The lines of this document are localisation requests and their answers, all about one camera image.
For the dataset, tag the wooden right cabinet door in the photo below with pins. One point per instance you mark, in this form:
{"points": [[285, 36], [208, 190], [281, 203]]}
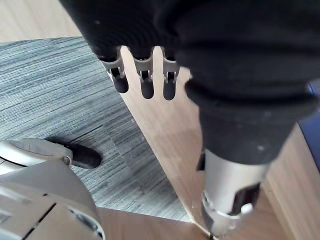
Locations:
{"points": [[140, 225]]}

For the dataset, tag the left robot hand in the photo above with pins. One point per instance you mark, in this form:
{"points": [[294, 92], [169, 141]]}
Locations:
{"points": [[237, 62]]}

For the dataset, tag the light wood cabinet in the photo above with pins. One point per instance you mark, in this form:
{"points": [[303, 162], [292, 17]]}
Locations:
{"points": [[170, 150]]}

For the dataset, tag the wooden left cabinet door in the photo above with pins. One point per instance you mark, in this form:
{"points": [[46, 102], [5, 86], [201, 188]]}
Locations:
{"points": [[30, 17]]}

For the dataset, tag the dark robot left foot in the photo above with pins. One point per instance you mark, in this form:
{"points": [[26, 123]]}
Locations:
{"points": [[85, 157]]}

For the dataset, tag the blue folder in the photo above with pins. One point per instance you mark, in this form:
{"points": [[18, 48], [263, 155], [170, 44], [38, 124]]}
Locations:
{"points": [[312, 140]]}

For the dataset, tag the wooden cabinet door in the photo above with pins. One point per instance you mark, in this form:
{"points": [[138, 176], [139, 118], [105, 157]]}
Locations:
{"points": [[30, 17], [140, 225]]}

